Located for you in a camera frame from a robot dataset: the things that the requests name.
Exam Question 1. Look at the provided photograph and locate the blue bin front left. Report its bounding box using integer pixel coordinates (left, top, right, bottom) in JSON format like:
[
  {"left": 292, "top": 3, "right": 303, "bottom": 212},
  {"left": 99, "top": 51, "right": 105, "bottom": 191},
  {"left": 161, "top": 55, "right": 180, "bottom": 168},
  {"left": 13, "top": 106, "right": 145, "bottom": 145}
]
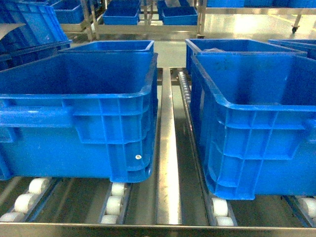
[{"left": 0, "top": 51, "right": 158, "bottom": 183}]

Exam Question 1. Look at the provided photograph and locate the blue bin behind left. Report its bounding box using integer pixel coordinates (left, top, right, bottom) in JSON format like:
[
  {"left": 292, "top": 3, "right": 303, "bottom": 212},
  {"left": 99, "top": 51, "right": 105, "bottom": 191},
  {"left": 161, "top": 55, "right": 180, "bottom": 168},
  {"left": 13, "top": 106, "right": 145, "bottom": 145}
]
[{"left": 59, "top": 40, "right": 155, "bottom": 53}]

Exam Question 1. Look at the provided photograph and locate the blue bin behind right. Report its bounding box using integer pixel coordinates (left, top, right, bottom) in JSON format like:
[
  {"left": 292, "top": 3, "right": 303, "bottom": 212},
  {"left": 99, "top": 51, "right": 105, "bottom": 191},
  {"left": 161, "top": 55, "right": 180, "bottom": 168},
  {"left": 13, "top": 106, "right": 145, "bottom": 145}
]
[{"left": 185, "top": 39, "right": 308, "bottom": 75}]

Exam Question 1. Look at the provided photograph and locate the stainless steel flow rack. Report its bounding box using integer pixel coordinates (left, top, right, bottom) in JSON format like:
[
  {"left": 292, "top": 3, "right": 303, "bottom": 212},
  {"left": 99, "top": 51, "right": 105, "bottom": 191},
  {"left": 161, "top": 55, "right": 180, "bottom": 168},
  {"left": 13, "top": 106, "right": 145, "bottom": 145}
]
[{"left": 0, "top": 68, "right": 316, "bottom": 237}]

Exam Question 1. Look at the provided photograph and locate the blue bin front right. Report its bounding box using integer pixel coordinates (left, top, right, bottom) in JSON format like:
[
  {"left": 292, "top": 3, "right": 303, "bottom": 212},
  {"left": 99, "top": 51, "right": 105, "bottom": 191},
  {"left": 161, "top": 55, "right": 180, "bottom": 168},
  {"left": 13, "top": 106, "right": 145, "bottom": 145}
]
[{"left": 190, "top": 52, "right": 316, "bottom": 200}]

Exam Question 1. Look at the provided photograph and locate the far stainless steel rack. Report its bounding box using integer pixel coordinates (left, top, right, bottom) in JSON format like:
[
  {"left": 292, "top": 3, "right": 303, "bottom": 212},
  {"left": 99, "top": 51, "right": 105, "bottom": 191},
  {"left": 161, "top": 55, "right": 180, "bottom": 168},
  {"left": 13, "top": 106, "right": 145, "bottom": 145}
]
[{"left": 61, "top": 0, "right": 316, "bottom": 41}]

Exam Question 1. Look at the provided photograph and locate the stacked blue bin far left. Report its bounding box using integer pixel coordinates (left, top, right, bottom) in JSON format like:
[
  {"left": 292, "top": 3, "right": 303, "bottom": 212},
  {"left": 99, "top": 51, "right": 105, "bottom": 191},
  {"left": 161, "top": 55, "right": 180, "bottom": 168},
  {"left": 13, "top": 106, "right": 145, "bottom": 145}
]
[{"left": 0, "top": 0, "right": 72, "bottom": 70}]

